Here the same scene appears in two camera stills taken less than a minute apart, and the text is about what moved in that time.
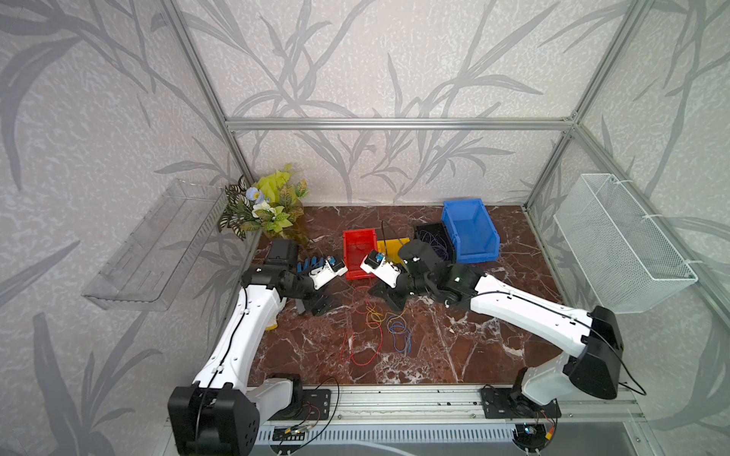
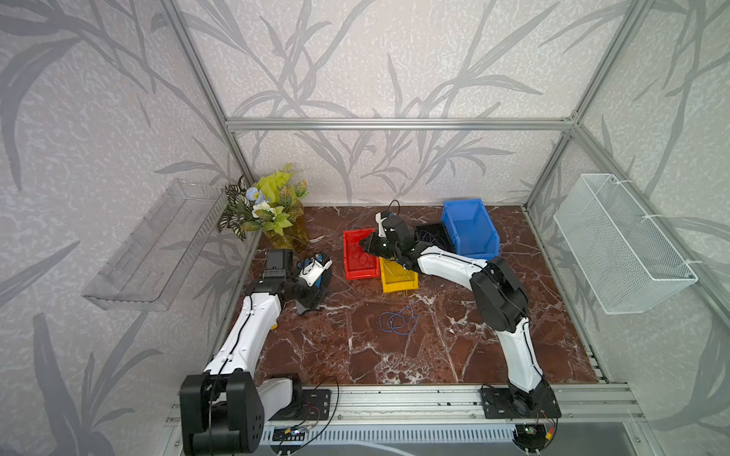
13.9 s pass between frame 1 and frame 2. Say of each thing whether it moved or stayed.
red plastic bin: stayed
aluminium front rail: stayed
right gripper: moved
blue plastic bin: stayed
